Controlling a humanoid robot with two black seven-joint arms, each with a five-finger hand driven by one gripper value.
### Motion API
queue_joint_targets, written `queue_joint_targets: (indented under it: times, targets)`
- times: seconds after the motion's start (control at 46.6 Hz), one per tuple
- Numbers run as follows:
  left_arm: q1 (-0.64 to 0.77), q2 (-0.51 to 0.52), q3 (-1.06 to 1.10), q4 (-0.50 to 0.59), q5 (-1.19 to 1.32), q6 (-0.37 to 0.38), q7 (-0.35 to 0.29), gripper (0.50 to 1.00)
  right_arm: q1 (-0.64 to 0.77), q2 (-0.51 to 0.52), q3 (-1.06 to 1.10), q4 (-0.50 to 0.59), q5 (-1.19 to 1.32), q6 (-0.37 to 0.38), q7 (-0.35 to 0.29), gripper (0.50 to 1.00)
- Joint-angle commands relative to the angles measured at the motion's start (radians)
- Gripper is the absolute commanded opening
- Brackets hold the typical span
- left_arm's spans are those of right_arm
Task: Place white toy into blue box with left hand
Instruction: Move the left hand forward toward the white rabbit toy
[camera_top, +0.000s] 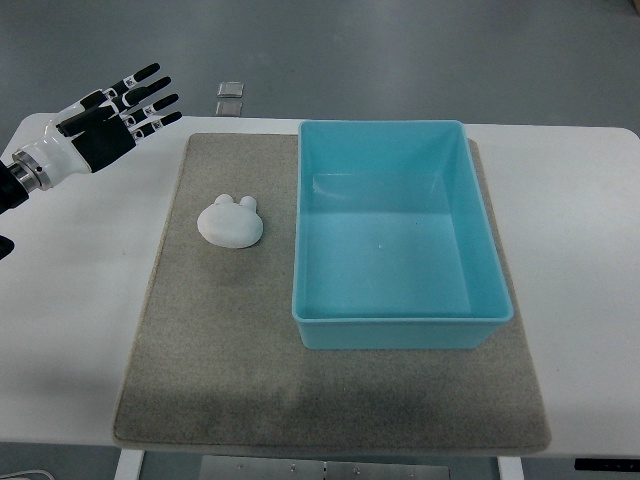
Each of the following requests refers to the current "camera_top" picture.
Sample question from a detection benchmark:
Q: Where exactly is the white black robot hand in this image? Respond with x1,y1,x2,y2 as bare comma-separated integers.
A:
7,63,182,193

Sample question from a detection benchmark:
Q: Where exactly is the white bunny toy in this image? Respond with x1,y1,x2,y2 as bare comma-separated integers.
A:
197,194,264,249

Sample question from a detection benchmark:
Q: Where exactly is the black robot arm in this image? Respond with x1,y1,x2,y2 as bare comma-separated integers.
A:
0,162,29,260

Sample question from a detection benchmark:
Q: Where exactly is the blue plastic box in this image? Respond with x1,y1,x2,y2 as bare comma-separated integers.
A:
292,120,514,350

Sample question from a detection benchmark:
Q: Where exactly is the lower metal floor plate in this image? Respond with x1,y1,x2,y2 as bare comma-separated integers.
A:
215,100,243,117

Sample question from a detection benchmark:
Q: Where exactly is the grey felt mat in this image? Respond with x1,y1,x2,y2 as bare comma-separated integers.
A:
113,133,551,458

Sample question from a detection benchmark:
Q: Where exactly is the white left table leg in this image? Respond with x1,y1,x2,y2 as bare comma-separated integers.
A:
113,449,145,480

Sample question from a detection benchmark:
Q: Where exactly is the white table leg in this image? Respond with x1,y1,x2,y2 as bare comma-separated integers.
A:
113,449,145,480
497,456,525,480

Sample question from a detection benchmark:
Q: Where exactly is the white right table leg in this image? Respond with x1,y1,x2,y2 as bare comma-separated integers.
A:
497,456,525,480

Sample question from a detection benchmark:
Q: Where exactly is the black table control panel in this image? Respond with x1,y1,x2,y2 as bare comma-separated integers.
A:
574,458,640,473

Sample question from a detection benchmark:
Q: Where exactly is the grey metal base plate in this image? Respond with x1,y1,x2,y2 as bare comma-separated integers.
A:
199,456,450,480

